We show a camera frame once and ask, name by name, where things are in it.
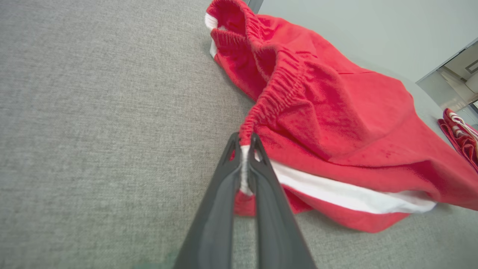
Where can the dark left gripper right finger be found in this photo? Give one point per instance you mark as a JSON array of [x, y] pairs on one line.
[[276, 224]]

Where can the red shorts white stripe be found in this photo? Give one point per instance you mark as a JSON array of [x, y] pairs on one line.
[[336, 112]]

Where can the grey fabric sofa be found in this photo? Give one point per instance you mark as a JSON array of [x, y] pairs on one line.
[[93, 112]]

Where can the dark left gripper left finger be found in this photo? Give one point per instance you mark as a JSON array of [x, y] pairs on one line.
[[216, 216]]

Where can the red and white shirt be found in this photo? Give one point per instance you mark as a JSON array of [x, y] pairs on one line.
[[461, 144]]

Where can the white partition panel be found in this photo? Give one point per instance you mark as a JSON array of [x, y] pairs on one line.
[[354, 30]]

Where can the grey partition post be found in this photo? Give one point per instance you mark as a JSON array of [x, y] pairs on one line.
[[254, 4]]

